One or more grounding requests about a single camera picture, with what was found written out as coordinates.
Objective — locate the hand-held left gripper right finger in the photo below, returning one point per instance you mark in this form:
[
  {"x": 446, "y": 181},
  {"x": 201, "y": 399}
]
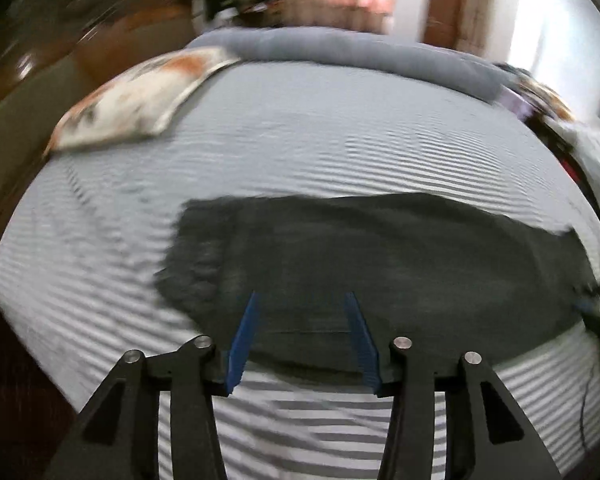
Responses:
[{"x": 360, "y": 340}]

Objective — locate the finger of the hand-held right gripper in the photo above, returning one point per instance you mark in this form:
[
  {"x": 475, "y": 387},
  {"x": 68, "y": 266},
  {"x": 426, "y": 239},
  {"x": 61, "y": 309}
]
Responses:
[{"x": 587, "y": 306}]

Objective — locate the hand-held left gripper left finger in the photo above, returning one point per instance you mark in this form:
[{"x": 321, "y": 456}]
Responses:
[{"x": 242, "y": 340}]

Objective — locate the dark grey pants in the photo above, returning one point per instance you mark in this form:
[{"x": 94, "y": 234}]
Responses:
[{"x": 380, "y": 260}]

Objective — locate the pile of mixed clothes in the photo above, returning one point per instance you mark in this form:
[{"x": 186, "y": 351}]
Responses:
[{"x": 570, "y": 130}]

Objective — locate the grey striped bed sheet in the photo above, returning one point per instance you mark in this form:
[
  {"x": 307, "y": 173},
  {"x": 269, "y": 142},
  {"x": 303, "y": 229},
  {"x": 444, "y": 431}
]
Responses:
[{"x": 280, "y": 135}]

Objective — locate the floral white pillow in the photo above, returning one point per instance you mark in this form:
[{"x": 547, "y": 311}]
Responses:
[{"x": 130, "y": 100}]

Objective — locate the blue-grey rolled blanket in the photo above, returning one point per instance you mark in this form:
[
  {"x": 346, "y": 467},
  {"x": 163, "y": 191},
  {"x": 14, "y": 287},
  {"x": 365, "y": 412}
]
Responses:
[{"x": 355, "y": 50}]

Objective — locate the brown wooden door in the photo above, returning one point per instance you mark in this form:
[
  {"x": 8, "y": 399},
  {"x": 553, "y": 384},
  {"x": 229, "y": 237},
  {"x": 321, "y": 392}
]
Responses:
[{"x": 455, "y": 5}]

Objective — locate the dark wooden headboard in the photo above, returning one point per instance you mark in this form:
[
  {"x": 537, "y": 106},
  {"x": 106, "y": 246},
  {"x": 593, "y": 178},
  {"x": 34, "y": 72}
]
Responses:
[{"x": 130, "y": 25}]

